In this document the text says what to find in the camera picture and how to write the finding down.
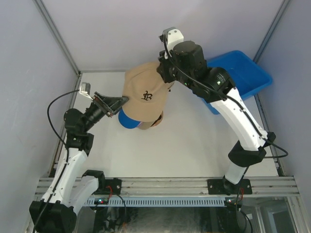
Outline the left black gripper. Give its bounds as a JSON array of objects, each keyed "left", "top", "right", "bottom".
[{"left": 82, "top": 92, "right": 128, "bottom": 133}]

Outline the blue baseball cap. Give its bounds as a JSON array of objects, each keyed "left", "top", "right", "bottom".
[{"left": 118, "top": 109, "right": 141, "bottom": 129}]

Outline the tan baseball cap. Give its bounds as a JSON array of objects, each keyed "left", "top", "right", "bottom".
[
  {"left": 137, "top": 122, "right": 158, "bottom": 130},
  {"left": 122, "top": 61, "right": 174, "bottom": 122}
]

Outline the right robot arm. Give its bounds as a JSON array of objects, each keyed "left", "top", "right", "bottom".
[{"left": 157, "top": 38, "right": 276, "bottom": 194}]

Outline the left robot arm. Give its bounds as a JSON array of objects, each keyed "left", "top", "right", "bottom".
[{"left": 29, "top": 92, "right": 129, "bottom": 233}]

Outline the wooden hat stand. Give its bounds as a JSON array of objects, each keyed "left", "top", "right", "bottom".
[{"left": 151, "top": 112, "right": 163, "bottom": 127}]

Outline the blue plastic bin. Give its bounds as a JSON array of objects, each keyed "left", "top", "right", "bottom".
[{"left": 207, "top": 50, "right": 273, "bottom": 100}]

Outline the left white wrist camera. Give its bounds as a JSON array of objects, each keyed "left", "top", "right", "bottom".
[{"left": 79, "top": 82, "right": 93, "bottom": 100}]

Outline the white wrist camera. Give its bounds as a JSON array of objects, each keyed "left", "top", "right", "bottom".
[
  {"left": 159, "top": 27, "right": 184, "bottom": 51},
  {"left": 79, "top": 82, "right": 93, "bottom": 100}
]

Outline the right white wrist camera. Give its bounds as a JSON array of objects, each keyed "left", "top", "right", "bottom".
[{"left": 159, "top": 27, "right": 184, "bottom": 51}]

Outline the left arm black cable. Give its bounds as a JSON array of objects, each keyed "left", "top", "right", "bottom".
[{"left": 33, "top": 89, "right": 82, "bottom": 233}]

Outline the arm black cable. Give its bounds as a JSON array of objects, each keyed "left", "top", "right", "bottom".
[
  {"left": 158, "top": 33, "right": 289, "bottom": 202},
  {"left": 33, "top": 89, "right": 82, "bottom": 233}
]

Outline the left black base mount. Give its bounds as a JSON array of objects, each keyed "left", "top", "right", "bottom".
[{"left": 94, "top": 178, "right": 122, "bottom": 195}]

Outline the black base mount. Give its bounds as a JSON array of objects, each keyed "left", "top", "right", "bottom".
[
  {"left": 207, "top": 177, "right": 253, "bottom": 195},
  {"left": 94, "top": 178, "right": 122, "bottom": 195}
]

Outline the aluminium front rail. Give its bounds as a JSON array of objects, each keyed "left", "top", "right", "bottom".
[{"left": 35, "top": 176, "right": 300, "bottom": 196}]

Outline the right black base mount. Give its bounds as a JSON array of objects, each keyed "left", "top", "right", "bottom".
[{"left": 207, "top": 177, "right": 253, "bottom": 195}]

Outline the perforated cable tray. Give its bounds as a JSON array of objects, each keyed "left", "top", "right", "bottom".
[{"left": 85, "top": 197, "right": 225, "bottom": 207}]

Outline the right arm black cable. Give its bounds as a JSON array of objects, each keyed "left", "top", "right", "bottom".
[{"left": 158, "top": 33, "right": 289, "bottom": 202}]

